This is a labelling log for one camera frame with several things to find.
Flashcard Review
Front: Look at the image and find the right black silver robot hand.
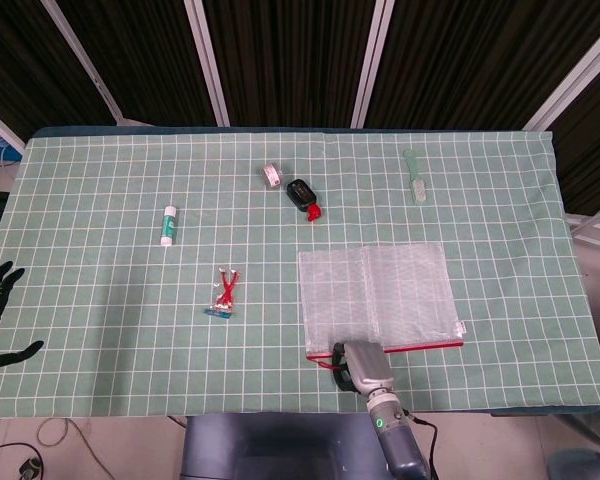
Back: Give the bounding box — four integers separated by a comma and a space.
329, 340, 396, 396

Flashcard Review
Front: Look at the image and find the clear mesh zipper pouch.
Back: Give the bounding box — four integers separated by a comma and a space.
297, 243, 466, 362

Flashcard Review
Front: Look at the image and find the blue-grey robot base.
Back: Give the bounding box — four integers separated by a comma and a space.
180, 413, 397, 480

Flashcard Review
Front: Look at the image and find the green grid tablecloth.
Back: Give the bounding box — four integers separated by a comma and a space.
0, 130, 600, 419

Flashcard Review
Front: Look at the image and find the packet of red hooks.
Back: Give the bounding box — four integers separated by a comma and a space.
203, 267, 243, 321

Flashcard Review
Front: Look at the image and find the light green brush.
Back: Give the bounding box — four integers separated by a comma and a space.
403, 148, 430, 206

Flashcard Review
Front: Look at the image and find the black bottle red cap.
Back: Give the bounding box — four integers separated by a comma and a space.
286, 178, 324, 223

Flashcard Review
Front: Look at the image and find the green white glue stick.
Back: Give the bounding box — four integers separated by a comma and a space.
159, 204, 180, 247

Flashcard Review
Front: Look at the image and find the silver tape roll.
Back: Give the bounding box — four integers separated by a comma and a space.
260, 161, 285, 190

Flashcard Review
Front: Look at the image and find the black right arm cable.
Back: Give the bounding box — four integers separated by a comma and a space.
403, 408, 440, 480

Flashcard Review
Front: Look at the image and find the black floor cable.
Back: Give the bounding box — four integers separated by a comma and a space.
0, 418, 46, 480

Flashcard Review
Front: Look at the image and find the pale looped floor cable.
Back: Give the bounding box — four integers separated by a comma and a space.
36, 417, 102, 467

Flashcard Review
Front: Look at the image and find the white partition frame post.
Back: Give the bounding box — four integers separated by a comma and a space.
183, 0, 230, 127
350, 0, 396, 129
42, 0, 127, 126
524, 19, 600, 132

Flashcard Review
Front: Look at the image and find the white metal side rail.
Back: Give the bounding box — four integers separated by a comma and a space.
564, 202, 600, 246

